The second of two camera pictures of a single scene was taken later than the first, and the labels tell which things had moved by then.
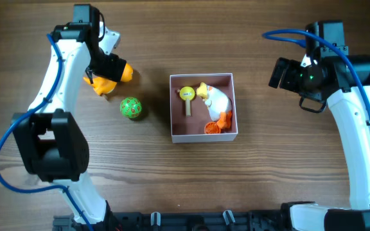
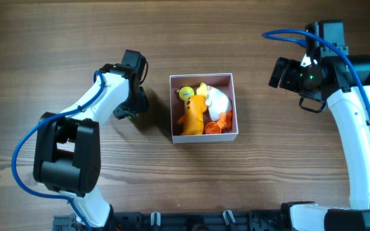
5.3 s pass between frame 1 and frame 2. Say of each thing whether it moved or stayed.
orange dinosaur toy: moved
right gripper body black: stayed
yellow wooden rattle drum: stayed
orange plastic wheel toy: stayed
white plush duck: stayed
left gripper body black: moved
